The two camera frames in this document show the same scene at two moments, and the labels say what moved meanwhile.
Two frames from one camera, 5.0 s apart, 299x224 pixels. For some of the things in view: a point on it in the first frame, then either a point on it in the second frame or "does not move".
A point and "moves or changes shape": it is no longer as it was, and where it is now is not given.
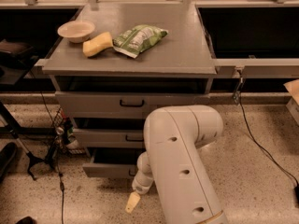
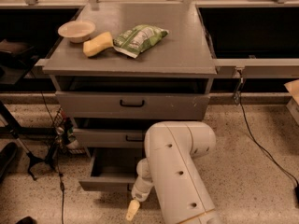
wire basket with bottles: [64, 135] does not move
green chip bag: [136, 39] does not move
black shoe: [7, 155] does not move
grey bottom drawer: [111, 161] moves or changes shape
